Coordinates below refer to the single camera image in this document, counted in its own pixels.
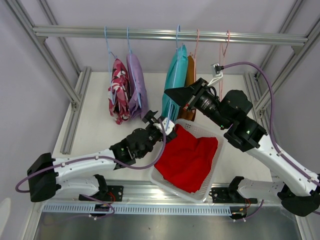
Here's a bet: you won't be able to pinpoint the aluminium frame right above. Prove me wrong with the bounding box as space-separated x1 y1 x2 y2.
243 0 320 123

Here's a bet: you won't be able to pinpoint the red trousers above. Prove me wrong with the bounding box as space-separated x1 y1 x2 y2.
155 124 218 193

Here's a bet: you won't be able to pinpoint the blue wire hanger lilac trousers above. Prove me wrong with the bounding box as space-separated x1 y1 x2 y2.
126 26 142 108

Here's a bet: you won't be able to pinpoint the blue wire hanger floral trousers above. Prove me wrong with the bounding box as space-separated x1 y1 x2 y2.
103 25 117 105

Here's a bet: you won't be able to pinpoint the aluminium hanging rail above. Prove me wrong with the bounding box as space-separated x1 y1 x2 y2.
32 25 308 47

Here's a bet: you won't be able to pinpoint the pink wire hanger brown trousers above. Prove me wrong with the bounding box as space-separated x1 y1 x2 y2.
189 29 200 65

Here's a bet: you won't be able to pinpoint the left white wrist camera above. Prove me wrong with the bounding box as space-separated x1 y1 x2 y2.
153 117 175 136

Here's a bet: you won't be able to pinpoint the white slotted cable duct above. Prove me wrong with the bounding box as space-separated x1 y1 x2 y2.
42 203 232 216

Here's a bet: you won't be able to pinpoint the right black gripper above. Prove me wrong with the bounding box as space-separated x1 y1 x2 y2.
164 78 230 130

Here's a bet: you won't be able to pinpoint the aluminium frame left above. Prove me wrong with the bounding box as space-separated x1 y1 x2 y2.
4 0 92 155

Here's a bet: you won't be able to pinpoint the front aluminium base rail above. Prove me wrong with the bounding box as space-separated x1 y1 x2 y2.
31 177 283 207

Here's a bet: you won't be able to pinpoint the blue wire hanger teal trousers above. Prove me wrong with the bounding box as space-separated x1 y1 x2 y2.
165 24 185 123

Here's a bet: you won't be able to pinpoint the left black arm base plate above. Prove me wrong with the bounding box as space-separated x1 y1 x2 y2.
90 185 124 202

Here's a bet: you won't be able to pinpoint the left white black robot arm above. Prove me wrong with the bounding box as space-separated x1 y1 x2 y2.
27 110 177 203

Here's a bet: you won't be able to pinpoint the aluminium frame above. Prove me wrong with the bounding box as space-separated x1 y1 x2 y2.
243 0 320 123
4 0 92 155

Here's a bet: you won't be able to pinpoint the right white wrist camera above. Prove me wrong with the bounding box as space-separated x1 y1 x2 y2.
207 63 224 86

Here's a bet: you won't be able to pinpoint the pink floral trousers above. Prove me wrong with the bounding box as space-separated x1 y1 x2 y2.
108 58 131 125

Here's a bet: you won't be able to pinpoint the white plastic basket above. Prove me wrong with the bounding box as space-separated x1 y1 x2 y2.
148 119 225 192

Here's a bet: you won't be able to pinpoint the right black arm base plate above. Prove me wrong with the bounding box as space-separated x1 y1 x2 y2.
209 187 258 204

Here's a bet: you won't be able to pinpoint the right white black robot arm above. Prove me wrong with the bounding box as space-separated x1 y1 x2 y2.
164 78 320 217

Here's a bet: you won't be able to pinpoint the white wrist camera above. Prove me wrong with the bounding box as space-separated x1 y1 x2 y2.
153 117 175 136
207 63 224 86

